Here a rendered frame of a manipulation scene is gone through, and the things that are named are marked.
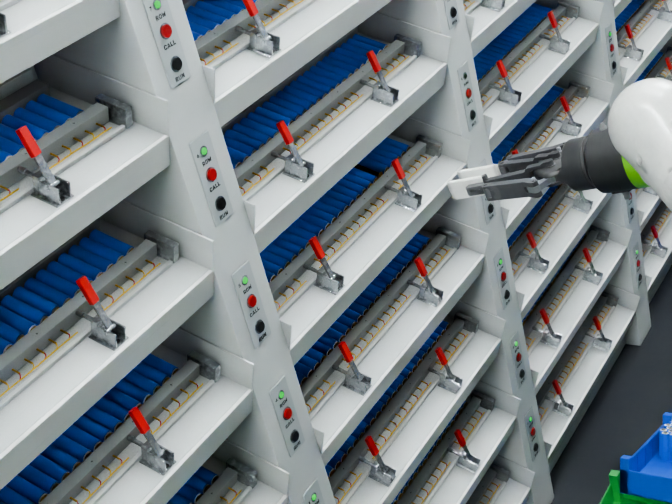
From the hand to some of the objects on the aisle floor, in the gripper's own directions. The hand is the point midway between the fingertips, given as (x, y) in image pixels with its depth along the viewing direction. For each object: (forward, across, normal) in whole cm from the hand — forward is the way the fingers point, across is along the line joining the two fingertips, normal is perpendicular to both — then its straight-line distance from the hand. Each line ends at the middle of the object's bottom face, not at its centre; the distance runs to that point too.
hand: (474, 182), depth 168 cm
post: (+49, +35, -95) cm, 112 cm away
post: (+49, -35, -95) cm, 112 cm away
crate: (+11, +50, -98) cm, 110 cm away
